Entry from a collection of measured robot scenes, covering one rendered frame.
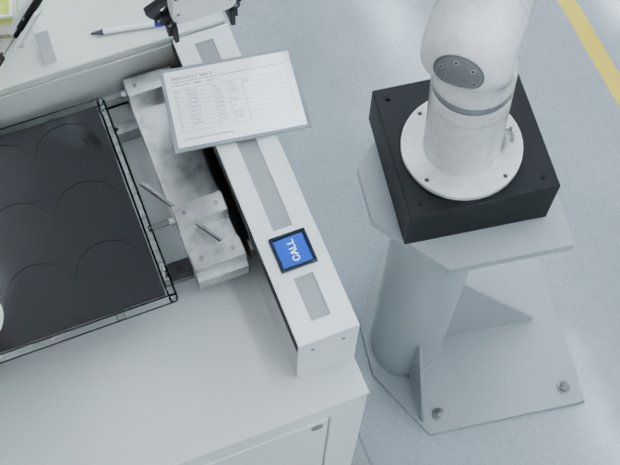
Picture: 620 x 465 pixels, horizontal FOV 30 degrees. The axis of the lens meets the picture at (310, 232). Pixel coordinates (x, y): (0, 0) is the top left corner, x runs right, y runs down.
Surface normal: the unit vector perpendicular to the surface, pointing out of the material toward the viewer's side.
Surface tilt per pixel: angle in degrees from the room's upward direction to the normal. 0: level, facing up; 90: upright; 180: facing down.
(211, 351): 0
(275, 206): 0
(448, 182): 4
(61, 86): 90
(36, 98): 90
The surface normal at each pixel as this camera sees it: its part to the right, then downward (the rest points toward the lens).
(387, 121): -0.03, -0.45
